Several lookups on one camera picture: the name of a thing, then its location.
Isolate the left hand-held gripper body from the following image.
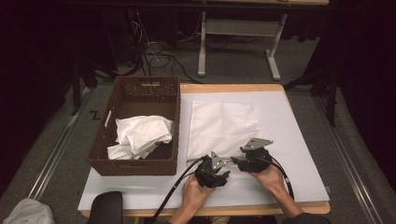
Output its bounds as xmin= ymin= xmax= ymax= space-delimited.
xmin=194 ymin=151 xmax=227 ymax=189

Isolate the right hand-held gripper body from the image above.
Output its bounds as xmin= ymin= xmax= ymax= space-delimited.
xmin=240 ymin=137 xmax=275 ymax=173

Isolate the white cloth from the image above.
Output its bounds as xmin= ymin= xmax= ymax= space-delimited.
xmin=186 ymin=100 xmax=263 ymax=180
xmin=1 ymin=198 xmax=56 ymax=224

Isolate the white garment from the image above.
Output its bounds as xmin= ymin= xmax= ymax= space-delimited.
xmin=106 ymin=115 xmax=175 ymax=161

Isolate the brown woven basket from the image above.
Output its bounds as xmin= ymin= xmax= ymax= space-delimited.
xmin=86 ymin=76 xmax=181 ymax=177

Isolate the person's right hand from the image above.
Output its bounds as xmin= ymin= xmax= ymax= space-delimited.
xmin=248 ymin=166 xmax=290 ymax=201

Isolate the person's left hand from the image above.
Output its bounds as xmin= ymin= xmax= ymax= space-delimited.
xmin=181 ymin=174 xmax=217 ymax=213

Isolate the white table mat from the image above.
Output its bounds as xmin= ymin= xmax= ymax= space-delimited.
xmin=78 ymin=90 xmax=331 ymax=213

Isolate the black stand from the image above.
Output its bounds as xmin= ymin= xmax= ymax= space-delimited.
xmin=283 ymin=66 xmax=340 ymax=128
xmin=69 ymin=59 xmax=101 ymax=116

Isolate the black chair back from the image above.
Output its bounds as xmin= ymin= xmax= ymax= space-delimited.
xmin=90 ymin=190 xmax=124 ymax=224

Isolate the left hand-held gripper black cable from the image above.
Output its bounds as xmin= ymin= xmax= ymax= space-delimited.
xmin=146 ymin=155 xmax=208 ymax=224

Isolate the hand-held gripper black cable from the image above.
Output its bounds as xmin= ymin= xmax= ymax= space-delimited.
xmin=269 ymin=157 xmax=295 ymax=200
xmin=146 ymin=155 xmax=208 ymax=224

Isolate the right hand-held gripper black cable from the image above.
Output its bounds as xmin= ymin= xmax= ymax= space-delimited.
xmin=269 ymin=157 xmax=295 ymax=200

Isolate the metal floor rail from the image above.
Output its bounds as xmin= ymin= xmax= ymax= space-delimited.
xmin=27 ymin=88 xmax=94 ymax=200
xmin=312 ymin=96 xmax=386 ymax=224

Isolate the black floor cable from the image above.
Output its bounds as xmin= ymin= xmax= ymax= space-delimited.
xmin=144 ymin=43 xmax=204 ymax=85

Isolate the white desk frame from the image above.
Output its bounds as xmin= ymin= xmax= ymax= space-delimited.
xmin=192 ymin=0 xmax=330 ymax=82

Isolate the white floor cable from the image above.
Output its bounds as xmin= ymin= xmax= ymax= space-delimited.
xmin=130 ymin=12 xmax=161 ymax=63

